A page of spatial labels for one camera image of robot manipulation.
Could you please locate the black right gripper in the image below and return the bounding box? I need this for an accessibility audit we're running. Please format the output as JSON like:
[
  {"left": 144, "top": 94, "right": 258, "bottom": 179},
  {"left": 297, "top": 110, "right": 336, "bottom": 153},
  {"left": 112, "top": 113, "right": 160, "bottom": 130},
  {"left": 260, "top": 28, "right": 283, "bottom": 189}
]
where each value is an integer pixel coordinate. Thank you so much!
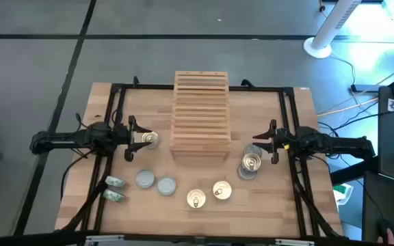
[{"left": 252, "top": 118, "right": 299, "bottom": 165}]

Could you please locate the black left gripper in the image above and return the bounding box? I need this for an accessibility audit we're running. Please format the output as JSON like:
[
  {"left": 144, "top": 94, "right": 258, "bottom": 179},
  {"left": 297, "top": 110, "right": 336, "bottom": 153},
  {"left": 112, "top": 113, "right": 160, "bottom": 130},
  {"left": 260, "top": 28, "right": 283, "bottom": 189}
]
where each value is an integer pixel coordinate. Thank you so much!
[{"left": 113, "top": 115, "right": 153, "bottom": 163}]

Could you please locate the gold-top blue label can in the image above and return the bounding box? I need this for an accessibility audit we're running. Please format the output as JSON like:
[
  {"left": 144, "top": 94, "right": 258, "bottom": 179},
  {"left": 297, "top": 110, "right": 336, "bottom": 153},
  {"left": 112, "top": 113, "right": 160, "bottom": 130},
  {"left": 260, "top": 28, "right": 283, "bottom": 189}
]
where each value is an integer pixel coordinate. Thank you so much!
[
  {"left": 241, "top": 152, "right": 262, "bottom": 172},
  {"left": 186, "top": 189, "right": 207, "bottom": 209},
  {"left": 141, "top": 131, "right": 160, "bottom": 150},
  {"left": 212, "top": 180, "right": 233, "bottom": 201}
]

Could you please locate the silver-top green label can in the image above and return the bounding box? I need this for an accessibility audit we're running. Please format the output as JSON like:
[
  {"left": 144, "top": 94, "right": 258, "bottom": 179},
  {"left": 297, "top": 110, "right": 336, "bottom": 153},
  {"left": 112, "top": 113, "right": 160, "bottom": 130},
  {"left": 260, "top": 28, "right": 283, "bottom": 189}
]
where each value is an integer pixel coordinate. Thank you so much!
[
  {"left": 135, "top": 169, "right": 156, "bottom": 189},
  {"left": 156, "top": 176, "right": 177, "bottom": 197},
  {"left": 243, "top": 143, "right": 263, "bottom": 159},
  {"left": 101, "top": 189, "right": 126, "bottom": 203},
  {"left": 104, "top": 175, "right": 127, "bottom": 189},
  {"left": 237, "top": 163, "right": 258, "bottom": 181}
]

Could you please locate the wooden slatted shelf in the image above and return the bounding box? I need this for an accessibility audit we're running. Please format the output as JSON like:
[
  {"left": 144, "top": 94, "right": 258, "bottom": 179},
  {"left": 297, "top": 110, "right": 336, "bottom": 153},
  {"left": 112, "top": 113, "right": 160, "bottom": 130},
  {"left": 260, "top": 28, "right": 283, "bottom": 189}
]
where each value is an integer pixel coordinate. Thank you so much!
[{"left": 168, "top": 70, "right": 233, "bottom": 163}]

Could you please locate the green and white box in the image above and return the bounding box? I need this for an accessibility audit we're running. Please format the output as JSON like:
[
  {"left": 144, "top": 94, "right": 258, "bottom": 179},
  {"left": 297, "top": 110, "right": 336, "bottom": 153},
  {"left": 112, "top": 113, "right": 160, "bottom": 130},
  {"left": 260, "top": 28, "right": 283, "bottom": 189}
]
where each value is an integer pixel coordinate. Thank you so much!
[{"left": 332, "top": 182, "right": 354, "bottom": 206}]

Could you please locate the white fan stand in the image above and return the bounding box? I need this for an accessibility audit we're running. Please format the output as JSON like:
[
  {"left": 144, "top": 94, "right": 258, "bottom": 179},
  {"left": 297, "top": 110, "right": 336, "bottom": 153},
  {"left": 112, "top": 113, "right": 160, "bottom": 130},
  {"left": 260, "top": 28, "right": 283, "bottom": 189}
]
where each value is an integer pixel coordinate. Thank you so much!
[{"left": 302, "top": 0, "right": 364, "bottom": 59}]

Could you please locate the black floor stand bar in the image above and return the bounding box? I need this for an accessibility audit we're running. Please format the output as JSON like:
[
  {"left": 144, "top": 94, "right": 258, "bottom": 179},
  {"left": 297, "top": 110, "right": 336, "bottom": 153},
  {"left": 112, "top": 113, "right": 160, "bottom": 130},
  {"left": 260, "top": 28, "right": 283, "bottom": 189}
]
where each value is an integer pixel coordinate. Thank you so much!
[{"left": 350, "top": 68, "right": 394, "bottom": 100}]

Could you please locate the black computer mouse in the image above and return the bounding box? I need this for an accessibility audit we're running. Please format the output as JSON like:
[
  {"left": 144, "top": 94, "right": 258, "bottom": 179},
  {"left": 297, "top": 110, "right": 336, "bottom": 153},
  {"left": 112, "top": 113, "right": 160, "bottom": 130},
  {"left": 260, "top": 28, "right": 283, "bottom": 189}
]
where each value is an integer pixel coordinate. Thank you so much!
[{"left": 376, "top": 217, "right": 394, "bottom": 240}]

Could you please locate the black aluminium table frame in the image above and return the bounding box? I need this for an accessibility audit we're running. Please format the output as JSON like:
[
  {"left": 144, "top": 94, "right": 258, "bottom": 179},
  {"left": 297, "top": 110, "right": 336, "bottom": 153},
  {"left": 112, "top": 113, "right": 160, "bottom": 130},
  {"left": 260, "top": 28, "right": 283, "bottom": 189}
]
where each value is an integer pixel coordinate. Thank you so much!
[{"left": 55, "top": 83, "right": 348, "bottom": 246}]

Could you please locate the orange floor cable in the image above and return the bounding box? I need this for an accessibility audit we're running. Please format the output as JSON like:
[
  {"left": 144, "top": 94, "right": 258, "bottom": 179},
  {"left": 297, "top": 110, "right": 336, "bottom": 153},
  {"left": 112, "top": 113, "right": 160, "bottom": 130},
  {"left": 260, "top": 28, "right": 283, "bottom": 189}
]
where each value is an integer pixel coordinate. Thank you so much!
[{"left": 315, "top": 97, "right": 380, "bottom": 118}]

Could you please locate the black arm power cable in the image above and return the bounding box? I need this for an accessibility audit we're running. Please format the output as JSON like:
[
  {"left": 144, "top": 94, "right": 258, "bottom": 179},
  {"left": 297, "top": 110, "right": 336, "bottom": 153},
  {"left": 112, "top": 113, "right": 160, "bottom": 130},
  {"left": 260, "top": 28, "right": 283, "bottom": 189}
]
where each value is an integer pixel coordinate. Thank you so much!
[{"left": 60, "top": 148, "right": 95, "bottom": 201}]

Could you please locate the silver metal bracket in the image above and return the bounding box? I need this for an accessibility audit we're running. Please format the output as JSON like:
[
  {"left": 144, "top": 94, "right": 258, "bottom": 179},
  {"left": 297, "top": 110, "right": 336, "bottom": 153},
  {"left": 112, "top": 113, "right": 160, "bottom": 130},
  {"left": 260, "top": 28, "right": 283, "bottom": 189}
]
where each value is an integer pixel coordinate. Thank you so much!
[
  {"left": 84, "top": 234, "right": 125, "bottom": 246},
  {"left": 274, "top": 238, "right": 316, "bottom": 246}
]

